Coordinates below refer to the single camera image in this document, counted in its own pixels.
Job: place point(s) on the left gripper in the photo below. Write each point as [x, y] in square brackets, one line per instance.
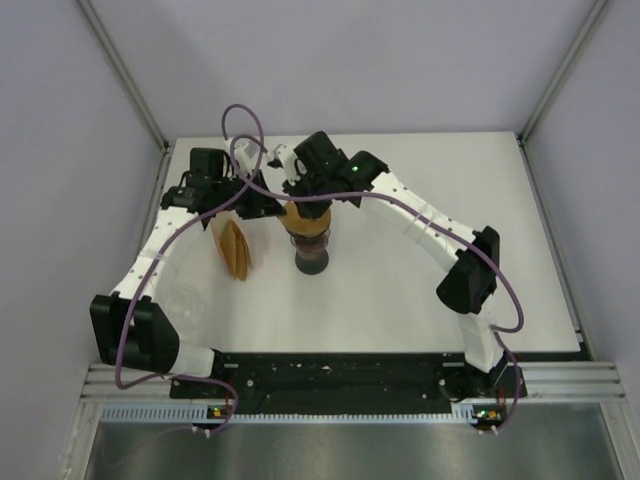
[261, 204]

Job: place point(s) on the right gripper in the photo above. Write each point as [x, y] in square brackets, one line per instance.
[310, 212]

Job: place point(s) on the grey plastic coffee dripper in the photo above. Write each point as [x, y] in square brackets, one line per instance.
[309, 244]

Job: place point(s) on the red rimmed coffee server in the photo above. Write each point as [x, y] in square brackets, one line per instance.
[312, 263]

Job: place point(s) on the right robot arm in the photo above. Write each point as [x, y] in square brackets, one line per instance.
[467, 256]

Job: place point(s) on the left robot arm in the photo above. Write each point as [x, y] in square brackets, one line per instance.
[133, 325]

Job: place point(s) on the clear glass dripper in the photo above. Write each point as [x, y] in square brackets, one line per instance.
[185, 307]

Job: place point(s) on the stack of brown filters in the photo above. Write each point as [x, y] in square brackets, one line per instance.
[235, 251]

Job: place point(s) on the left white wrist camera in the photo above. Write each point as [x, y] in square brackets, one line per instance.
[247, 150]

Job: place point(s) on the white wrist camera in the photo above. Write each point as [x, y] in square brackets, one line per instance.
[247, 150]
[283, 156]

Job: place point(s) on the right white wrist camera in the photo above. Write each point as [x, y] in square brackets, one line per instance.
[283, 156]

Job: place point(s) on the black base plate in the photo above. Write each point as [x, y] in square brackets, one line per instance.
[341, 384]

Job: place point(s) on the grey cable duct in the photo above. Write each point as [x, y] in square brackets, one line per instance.
[206, 414]

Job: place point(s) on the aluminium frame rail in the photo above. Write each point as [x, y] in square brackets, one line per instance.
[546, 382]

